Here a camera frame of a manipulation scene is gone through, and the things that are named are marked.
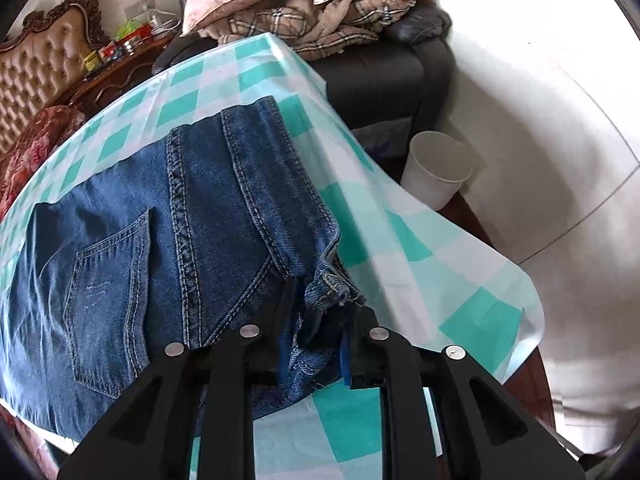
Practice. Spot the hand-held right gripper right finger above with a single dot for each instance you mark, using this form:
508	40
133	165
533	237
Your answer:
346	365

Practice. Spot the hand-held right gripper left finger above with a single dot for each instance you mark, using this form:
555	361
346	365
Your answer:
283	355

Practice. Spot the blue denim pants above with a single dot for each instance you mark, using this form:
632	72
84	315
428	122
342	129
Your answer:
150	260

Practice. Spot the green white checked tablecloth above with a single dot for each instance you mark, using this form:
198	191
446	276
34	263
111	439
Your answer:
400	270

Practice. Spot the white plastic bin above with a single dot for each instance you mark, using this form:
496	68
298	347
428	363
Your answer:
430	180

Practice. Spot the black leather armchair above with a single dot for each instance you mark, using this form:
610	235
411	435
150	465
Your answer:
380	85

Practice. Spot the red floral blanket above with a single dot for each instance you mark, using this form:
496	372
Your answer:
35	145

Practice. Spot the dark wooden nightstand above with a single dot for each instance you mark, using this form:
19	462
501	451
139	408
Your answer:
125	67

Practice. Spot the beige plaid blanket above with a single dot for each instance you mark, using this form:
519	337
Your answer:
320	25

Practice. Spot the round metal tin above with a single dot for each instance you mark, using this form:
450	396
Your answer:
133	44

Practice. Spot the red box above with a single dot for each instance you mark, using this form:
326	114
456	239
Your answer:
111	51

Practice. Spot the yellow green box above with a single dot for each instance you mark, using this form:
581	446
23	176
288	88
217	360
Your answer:
92	61

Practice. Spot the green plastic bag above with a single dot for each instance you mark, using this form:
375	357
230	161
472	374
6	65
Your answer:
131	27

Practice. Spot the tufted leather carved headboard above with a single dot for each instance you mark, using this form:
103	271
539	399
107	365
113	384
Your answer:
35	75

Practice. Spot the grey wall socket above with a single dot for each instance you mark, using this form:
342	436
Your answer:
137	10

